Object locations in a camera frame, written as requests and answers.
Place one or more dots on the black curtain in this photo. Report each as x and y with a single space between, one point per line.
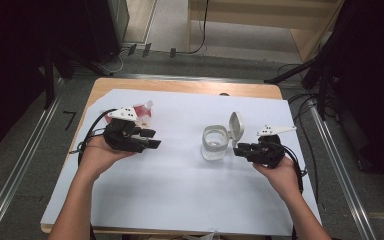
380 100
10 66

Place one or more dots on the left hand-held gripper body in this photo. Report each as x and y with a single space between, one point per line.
123 136

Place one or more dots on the red white spouted pouch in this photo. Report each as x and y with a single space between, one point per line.
144 110

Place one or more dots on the metal floor rail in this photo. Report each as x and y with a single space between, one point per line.
27 156
341 173
246 80

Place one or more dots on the light wooden bench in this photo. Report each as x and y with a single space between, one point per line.
263 20

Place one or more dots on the wooden table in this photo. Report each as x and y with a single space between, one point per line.
246 88

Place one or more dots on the black cabinet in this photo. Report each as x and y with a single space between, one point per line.
103 30

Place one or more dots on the black floor bracket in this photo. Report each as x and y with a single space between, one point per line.
173 52
132 49
146 50

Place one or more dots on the black metal stand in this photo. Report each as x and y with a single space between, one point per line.
290 71
49 83

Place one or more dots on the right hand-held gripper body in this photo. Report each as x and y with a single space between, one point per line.
266 153

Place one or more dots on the person's right hand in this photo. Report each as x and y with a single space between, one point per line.
280 176

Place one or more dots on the white paper sheet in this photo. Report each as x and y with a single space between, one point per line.
196 200

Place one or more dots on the dark table grommet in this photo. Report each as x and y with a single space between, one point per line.
224 94

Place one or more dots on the white lidded pitcher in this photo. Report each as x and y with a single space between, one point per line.
215 146

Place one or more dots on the person's left hand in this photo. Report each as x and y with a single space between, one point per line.
96 156

